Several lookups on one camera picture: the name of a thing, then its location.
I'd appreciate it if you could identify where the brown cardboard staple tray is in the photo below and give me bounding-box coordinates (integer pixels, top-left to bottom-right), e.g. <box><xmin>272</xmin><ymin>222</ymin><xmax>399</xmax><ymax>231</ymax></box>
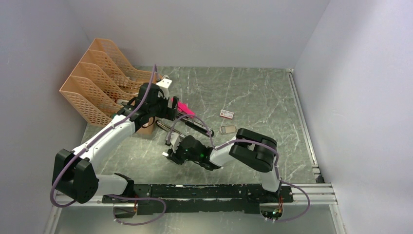
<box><xmin>219</xmin><ymin>125</ymin><xmax>237</xmax><ymax>135</ymax></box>

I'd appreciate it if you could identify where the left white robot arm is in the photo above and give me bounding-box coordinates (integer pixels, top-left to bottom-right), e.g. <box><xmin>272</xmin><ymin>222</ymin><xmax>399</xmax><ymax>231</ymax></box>
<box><xmin>50</xmin><ymin>83</ymin><xmax>179</xmax><ymax>207</ymax></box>

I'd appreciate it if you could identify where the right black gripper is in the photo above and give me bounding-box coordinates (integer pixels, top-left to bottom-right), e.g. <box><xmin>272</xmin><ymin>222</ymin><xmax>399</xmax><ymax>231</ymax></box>
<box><xmin>167</xmin><ymin>141</ymin><xmax>201</xmax><ymax>166</ymax></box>

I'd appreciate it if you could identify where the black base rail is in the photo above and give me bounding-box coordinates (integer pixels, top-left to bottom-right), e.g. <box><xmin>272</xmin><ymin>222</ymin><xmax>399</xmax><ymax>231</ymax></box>
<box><xmin>102</xmin><ymin>184</ymin><xmax>294</xmax><ymax>215</ymax></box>

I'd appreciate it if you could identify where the red white staple box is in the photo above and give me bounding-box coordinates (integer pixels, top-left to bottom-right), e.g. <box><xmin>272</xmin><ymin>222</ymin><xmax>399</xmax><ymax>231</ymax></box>
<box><xmin>219</xmin><ymin>109</ymin><xmax>234</xmax><ymax>119</ymax></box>

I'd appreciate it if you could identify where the beige black stapler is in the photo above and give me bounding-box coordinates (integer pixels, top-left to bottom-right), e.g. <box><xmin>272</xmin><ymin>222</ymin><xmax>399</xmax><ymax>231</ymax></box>
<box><xmin>155</xmin><ymin>119</ymin><xmax>185</xmax><ymax>138</ymax></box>

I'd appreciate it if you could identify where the orange mesh file organizer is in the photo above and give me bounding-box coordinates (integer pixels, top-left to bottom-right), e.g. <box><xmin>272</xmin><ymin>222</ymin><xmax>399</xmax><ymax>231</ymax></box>
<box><xmin>59</xmin><ymin>38</ymin><xmax>151</xmax><ymax>127</ymax></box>

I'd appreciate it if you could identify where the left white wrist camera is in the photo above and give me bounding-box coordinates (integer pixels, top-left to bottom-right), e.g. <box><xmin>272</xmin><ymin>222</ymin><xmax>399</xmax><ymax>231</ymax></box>
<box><xmin>156</xmin><ymin>78</ymin><xmax>172</xmax><ymax>99</ymax></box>

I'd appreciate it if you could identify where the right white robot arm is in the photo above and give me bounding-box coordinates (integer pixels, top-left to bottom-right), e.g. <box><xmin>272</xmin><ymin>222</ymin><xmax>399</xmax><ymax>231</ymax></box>
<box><xmin>163</xmin><ymin>128</ymin><xmax>282</xmax><ymax>202</ymax></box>

